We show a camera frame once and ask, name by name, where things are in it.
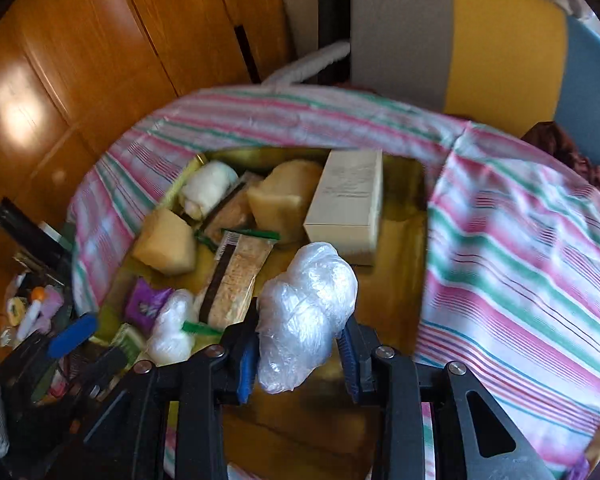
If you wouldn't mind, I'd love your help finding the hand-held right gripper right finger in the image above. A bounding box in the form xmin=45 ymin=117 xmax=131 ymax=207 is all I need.
xmin=336 ymin=317 xmax=553 ymax=480

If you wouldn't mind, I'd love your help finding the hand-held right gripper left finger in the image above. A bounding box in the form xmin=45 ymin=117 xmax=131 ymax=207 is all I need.
xmin=55 ymin=312 xmax=259 ymax=480

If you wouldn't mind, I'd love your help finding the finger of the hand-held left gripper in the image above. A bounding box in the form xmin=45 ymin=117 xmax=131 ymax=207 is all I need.
xmin=80 ymin=347 xmax=127 ymax=403
xmin=47 ymin=312 xmax=99 ymax=359

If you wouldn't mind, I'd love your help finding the white plastic bag ball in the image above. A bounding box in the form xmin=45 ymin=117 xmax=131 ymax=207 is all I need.
xmin=146 ymin=288 xmax=199 ymax=367
xmin=180 ymin=161 xmax=239 ymax=219
xmin=256 ymin=242 xmax=359 ymax=395

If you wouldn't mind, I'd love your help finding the cracker pack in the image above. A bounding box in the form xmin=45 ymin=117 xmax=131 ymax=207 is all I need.
xmin=194 ymin=228 xmax=281 ymax=331
xmin=200 ymin=172 xmax=261 ymax=247

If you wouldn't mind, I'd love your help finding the gold tin box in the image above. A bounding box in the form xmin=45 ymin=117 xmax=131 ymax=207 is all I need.
xmin=97 ymin=147 xmax=428 ymax=480

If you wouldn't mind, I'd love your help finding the beige carton box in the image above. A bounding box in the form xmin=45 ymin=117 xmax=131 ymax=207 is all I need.
xmin=304 ymin=148 xmax=384 ymax=266

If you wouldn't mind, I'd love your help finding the large yellow sponge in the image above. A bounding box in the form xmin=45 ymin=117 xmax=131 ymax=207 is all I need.
xmin=246 ymin=160 xmax=325 ymax=247

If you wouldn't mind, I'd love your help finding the pink soft object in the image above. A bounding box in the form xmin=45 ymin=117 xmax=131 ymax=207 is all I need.
xmin=39 ymin=285 xmax=66 ymax=335

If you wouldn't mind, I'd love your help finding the orange capped white bottle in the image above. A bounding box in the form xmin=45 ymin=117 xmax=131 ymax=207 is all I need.
xmin=16 ymin=285 xmax=48 ymax=341

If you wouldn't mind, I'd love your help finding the yellow round object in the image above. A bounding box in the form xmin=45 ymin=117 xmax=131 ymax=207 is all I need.
xmin=5 ymin=297 xmax=29 ymax=326

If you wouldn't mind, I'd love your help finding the striped tablecloth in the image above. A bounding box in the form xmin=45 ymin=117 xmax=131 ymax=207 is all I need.
xmin=69 ymin=85 xmax=600 ymax=480

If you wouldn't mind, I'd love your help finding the wooden wardrobe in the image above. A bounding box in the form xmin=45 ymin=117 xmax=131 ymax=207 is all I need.
xmin=0 ymin=0 xmax=291 ymax=361

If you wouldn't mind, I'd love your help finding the dark red cloth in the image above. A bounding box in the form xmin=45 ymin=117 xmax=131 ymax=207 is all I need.
xmin=520 ymin=121 xmax=600 ymax=201

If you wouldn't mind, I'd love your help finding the grey yellow blue armchair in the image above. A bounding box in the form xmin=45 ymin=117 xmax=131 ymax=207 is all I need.
xmin=262 ymin=0 xmax=600 ymax=181

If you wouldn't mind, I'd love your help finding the black rolled mat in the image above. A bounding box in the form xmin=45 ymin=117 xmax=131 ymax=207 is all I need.
xmin=316 ymin=0 xmax=353 ymax=86

